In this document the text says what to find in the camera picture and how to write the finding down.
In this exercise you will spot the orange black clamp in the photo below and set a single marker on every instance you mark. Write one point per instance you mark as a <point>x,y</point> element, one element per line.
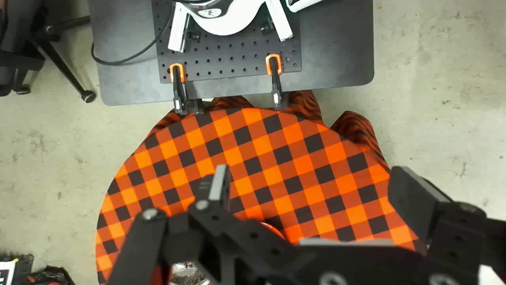
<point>179,87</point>
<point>274,68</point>

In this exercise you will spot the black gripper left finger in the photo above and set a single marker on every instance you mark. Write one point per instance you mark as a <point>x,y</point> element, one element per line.
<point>212,196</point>

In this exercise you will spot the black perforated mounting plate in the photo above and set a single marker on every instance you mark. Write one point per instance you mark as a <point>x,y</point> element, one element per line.
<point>225,38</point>

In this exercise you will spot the orange black clamp right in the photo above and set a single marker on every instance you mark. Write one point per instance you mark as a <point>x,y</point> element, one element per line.
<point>274,68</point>

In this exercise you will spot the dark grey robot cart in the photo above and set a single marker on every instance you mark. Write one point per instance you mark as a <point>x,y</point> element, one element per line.
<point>335,51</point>

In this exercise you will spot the black office chair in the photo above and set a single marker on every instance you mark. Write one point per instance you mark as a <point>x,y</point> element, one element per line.
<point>27,41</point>

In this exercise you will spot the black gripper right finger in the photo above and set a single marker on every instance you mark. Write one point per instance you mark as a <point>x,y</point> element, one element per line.
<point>443,225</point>

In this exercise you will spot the orange black clamp left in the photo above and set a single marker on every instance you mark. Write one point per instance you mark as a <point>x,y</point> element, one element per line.
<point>179,87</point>

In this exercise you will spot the orange black checkered tablecloth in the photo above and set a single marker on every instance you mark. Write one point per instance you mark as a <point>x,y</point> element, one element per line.
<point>288,169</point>

